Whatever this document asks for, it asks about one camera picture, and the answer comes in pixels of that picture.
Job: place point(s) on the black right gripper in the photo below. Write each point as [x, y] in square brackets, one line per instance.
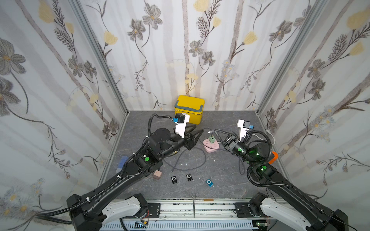
[228, 141]

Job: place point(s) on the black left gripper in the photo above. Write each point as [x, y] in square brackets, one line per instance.
[190, 142]

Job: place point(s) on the green USB wall charger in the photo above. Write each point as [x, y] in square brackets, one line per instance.
[212, 139]

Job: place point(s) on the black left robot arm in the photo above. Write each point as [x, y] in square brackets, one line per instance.
[85, 212]

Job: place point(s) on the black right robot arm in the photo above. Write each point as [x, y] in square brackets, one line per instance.
[304, 213]

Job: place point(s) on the pink power strip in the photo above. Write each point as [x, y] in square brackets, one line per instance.
[210, 147]

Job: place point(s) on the yellow plastic storage box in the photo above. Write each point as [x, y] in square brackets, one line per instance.
[192, 106]

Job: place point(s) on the black mp3 player right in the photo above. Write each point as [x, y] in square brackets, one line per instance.
[189, 177]

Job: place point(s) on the black mp3 player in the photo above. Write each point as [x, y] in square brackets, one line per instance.
[174, 179]
[189, 177]

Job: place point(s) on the black mp3 player left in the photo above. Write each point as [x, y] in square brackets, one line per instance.
[174, 179]

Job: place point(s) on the orange bottle cap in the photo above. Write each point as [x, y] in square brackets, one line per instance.
[275, 157]

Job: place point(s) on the blue transparent bottle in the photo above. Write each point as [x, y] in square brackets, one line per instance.
[121, 163]

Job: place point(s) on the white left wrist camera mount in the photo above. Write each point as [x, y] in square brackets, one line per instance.
[181, 120]

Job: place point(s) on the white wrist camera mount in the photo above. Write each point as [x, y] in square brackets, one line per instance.
[181, 120]
[244, 127]

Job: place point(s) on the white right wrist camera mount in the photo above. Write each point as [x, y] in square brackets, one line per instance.
[244, 127]

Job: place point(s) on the pink USB wall charger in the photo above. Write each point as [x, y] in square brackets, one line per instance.
[157, 174]

